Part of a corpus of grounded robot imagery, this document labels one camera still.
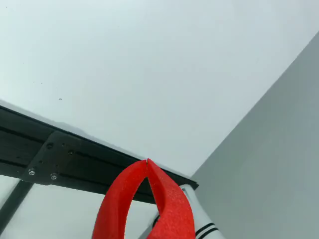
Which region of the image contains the black aluminium frame rail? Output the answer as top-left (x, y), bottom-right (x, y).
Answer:
top-left (0, 104), bottom-right (199, 205)

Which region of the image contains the black bolted bracket plate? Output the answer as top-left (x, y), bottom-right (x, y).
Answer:
top-left (20, 130), bottom-right (84, 186)

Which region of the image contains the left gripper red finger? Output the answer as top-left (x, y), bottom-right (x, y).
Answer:
top-left (146, 158), bottom-right (196, 239)
top-left (91, 160), bottom-right (148, 239)

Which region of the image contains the black diagonal frame strut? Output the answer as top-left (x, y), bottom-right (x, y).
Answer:
top-left (0, 179), bottom-right (34, 225)

